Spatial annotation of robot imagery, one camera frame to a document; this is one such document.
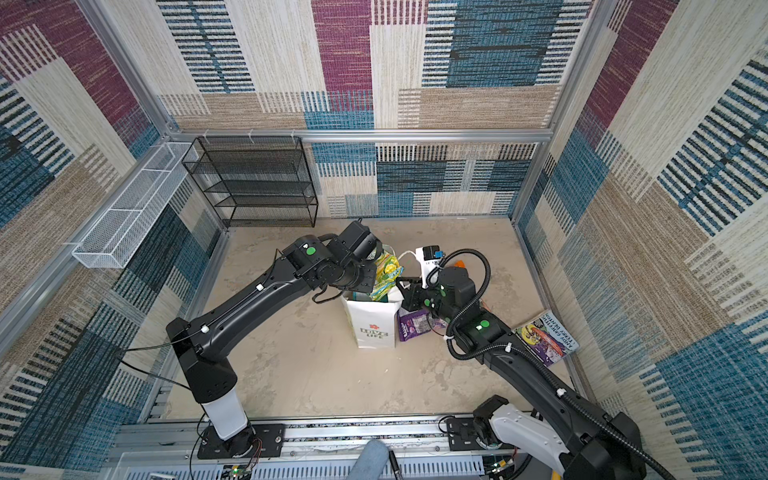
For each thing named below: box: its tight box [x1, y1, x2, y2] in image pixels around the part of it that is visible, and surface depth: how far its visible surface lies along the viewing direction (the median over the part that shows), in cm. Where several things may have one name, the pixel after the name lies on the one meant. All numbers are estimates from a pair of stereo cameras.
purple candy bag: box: [397, 307, 447, 342], surface depth 91 cm
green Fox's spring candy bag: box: [370, 254, 404, 302], surface depth 74 cm
